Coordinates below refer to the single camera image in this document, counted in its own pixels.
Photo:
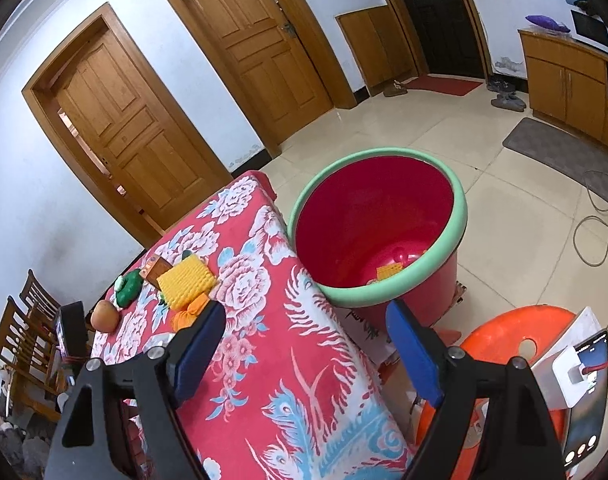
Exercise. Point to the green plastic toy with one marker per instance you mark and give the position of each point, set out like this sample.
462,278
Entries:
131,287

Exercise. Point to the red floral tablecloth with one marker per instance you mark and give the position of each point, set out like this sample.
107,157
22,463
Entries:
284,360

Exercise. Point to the pair of grey shoes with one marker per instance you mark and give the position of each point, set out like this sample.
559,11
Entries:
509,102

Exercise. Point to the pair of dark shoes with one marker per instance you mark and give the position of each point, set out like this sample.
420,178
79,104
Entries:
501,84

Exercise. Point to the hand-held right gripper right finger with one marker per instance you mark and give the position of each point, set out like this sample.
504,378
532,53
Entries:
416,355

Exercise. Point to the orange fabric piece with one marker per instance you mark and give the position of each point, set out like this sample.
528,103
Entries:
197,305
183,320

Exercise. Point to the wooden wall cabinet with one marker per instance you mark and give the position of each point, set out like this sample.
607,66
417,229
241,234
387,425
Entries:
374,45

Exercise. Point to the yellow bumpy sponge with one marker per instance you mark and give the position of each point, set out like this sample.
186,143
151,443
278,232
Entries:
186,282

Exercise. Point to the red doormat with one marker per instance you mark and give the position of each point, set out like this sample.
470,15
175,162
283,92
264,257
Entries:
444,84

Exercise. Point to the purple bag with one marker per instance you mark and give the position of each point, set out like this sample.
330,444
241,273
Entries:
546,22

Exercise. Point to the grey floor mat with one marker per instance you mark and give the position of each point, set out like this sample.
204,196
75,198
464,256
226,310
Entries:
544,142

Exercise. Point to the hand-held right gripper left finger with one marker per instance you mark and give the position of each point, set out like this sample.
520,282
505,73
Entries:
196,355

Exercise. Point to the wooden sideboard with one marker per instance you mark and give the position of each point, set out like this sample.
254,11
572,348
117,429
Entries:
559,75

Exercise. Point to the brown shoe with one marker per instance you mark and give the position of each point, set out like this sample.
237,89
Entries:
395,90

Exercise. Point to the small brown box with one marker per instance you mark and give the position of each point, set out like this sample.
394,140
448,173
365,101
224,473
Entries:
156,272

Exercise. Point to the black smartphone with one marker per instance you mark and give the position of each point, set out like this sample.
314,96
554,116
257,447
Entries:
586,425

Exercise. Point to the wooden chair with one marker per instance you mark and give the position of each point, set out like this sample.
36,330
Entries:
13,340
38,292

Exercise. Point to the red apple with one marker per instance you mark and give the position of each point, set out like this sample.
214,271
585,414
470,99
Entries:
105,316

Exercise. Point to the panelled wooden door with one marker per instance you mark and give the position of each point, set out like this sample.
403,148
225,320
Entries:
128,125
254,50

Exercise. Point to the white microwave oven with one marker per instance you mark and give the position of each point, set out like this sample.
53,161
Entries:
591,27

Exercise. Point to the orange plastic stool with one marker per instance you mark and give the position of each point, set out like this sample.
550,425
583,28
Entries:
504,325

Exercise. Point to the red bucket with green rim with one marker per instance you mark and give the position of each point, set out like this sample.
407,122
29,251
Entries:
364,210

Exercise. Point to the black entrance door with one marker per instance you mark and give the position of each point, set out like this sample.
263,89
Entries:
434,10

